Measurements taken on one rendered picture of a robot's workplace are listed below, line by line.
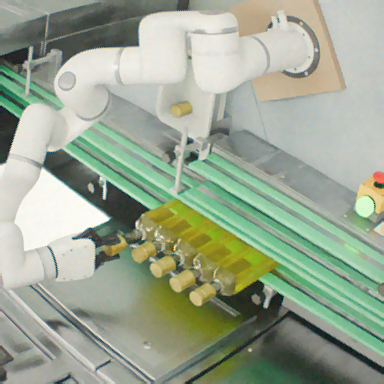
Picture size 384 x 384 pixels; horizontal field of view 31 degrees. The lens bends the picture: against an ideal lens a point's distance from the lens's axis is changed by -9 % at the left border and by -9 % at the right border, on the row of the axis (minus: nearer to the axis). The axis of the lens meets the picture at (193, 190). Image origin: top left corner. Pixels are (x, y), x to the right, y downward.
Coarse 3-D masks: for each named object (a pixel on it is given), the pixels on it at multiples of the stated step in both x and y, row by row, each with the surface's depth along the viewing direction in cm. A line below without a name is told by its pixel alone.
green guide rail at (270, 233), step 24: (192, 192) 170; (216, 192) 172; (240, 216) 165; (264, 216) 166; (264, 240) 158; (288, 240) 160; (312, 264) 153; (336, 264) 154; (336, 288) 147; (360, 288) 148
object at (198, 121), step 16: (192, 64) 182; (192, 80) 184; (160, 96) 184; (176, 96) 188; (192, 96) 186; (208, 96) 182; (160, 112) 186; (192, 112) 188; (208, 112) 174; (176, 128) 184; (192, 128) 183; (208, 128) 176
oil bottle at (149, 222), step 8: (176, 200) 173; (160, 208) 170; (168, 208) 170; (176, 208) 171; (184, 208) 171; (192, 208) 172; (144, 216) 166; (152, 216) 167; (160, 216) 167; (168, 216) 167; (176, 216) 168; (136, 224) 166; (144, 224) 164; (152, 224) 164; (160, 224) 165; (144, 232) 164; (152, 232) 164; (144, 240) 166
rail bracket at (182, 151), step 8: (184, 128) 164; (184, 136) 165; (200, 136) 172; (184, 144) 166; (192, 144) 169; (200, 144) 170; (168, 152) 164; (176, 152) 166; (184, 152) 166; (168, 160) 164; (176, 184) 172; (176, 192) 172
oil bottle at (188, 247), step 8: (208, 224) 166; (216, 224) 167; (192, 232) 163; (200, 232) 163; (208, 232) 164; (216, 232) 164; (224, 232) 165; (184, 240) 160; (192, 240) 161; (200, 240) 161; (208, 240) 161; (216, 240) 162; (176, 248) 159; (184, 248) 158; (192, 248) 158; (200, 248) 159; (184, 256) 158; (192, 256) 158; (184, 264) 159; (192, 264) 159
